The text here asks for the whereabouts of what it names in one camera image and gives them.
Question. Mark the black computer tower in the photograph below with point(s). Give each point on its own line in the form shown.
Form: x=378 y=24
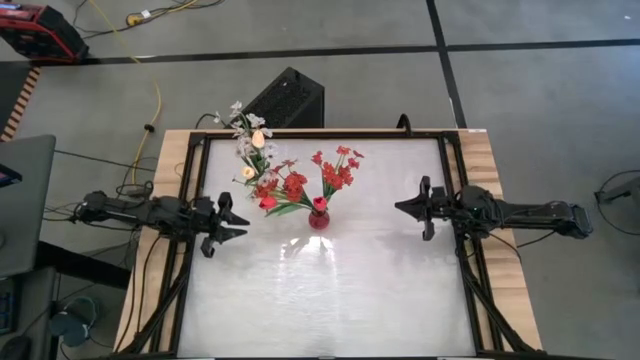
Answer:
x=290 y=100

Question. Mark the dark headphones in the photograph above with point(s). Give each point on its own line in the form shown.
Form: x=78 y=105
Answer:
x=75 y=322

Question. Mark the black metal table frame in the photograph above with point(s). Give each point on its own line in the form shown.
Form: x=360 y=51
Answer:
x=325 y=135

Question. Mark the yellow power plug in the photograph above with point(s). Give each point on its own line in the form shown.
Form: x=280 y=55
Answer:
x=135 y=20

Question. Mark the large white flower bunch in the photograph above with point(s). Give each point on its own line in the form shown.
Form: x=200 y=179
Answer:
x=255 y=120

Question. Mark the red artificial flower bunch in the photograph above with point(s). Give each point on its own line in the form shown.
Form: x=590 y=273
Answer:
x=294 y=182
x=332 y=177

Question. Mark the grey desk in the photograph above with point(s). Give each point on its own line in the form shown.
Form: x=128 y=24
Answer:
x=27 y=210

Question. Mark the peach artificial tulip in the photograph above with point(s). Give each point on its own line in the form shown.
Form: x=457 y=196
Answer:
x=247 y=172
x=258 y=139

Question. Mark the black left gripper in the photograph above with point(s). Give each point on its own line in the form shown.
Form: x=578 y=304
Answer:
x=210 y=222

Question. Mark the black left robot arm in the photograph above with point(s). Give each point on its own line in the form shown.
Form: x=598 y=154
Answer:
x=145 y=212

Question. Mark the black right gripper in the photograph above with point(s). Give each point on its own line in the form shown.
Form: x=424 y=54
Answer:
x=440 y=207

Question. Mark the red and black toolbox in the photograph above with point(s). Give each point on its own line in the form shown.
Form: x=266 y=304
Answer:
x=35 y=32

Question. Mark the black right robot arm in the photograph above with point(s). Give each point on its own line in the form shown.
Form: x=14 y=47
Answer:
x=530 y=215

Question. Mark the red glass vase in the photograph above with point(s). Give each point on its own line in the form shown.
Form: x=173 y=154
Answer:
x=318 y=221

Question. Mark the black keyboard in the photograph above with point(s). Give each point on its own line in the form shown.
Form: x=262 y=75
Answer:
x=6 y=310

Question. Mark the black orange striped mat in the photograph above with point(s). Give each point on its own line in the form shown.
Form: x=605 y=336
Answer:
x=20 y=105

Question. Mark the blue screen device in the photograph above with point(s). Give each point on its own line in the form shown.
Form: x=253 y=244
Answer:
x=9 y=176

